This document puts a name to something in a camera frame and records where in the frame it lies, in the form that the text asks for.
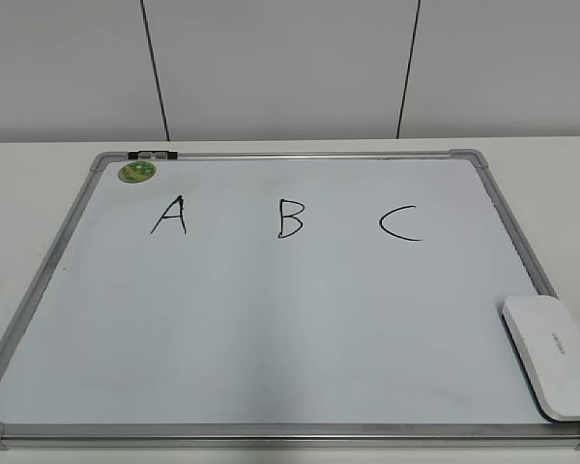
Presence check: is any black grey hanger clip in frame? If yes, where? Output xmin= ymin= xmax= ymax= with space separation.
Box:
xmin=127 ymin=150 xmax=178 ymax=160

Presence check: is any green round magnet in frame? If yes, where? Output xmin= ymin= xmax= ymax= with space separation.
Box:
xmin=118 ymin=161 xmax=157 ymax=184

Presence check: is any white board with grey frame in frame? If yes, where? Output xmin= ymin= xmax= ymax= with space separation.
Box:
xmin=0 ymin=150 xmax=580 ymax=449

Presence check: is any white board eraser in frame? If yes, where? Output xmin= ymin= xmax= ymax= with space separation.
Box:
xmin=501 ymin=295 xmax=580 ymax=421

